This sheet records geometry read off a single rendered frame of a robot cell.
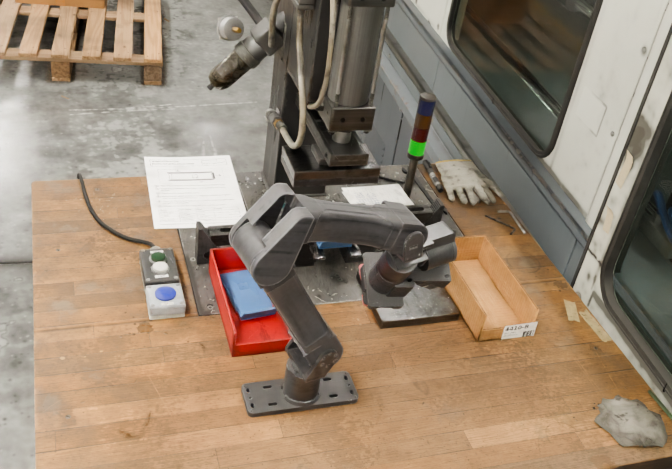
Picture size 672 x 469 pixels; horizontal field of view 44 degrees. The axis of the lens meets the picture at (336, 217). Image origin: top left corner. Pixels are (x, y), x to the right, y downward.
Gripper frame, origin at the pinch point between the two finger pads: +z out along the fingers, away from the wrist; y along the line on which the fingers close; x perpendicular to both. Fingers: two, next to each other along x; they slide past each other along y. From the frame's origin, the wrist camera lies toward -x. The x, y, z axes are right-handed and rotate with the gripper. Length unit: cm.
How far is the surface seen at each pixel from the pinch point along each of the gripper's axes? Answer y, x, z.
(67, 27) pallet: 231, 74, 235
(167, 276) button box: 9.6, 35.8, 16.1
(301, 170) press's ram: 25.9, 11.1, 0.2
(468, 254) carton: 16.3, -30.1, 18.3
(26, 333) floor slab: 36, 74, 140
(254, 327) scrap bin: -2.3, 19.8, 11.6
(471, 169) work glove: 48, -44, 37
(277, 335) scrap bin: -4.3, 15.7, 10.3
